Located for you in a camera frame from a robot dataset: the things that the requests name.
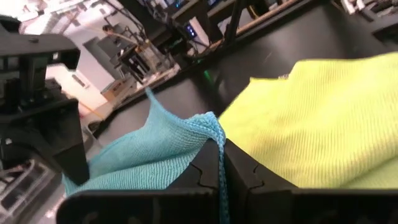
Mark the white device with blue lights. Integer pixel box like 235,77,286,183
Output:
183,16,211,47

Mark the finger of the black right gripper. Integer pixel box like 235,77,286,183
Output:
0,96,91,187

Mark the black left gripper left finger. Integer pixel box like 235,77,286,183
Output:
55,138,223,224

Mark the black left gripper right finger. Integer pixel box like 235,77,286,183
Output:
223,138,398,224

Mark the blue microfiber towel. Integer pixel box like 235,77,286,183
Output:
61,86,231,224

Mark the black metal support strut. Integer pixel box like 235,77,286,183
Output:
221,0,248,46

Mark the yellow-green microfiber towel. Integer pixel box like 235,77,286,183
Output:
216,51,398,190

